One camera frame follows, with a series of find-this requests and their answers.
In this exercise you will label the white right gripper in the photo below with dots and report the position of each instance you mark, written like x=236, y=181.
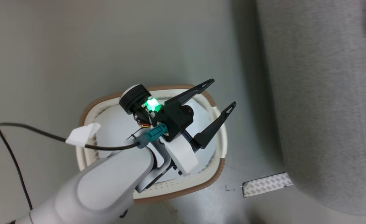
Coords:
x=181, y=155

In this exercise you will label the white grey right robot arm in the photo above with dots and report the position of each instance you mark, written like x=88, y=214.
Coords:
x=108, y=186

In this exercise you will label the white laundry basket brown rim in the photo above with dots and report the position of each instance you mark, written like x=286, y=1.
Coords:
x=176, y=186

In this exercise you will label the grey patterned tape strip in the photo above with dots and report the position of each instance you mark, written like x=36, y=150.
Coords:
x=267, y=184

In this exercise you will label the light grey fabric sofa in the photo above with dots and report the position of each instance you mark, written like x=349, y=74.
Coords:
x=326, y=93

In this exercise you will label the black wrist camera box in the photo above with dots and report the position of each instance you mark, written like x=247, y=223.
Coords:
x=170, y=119

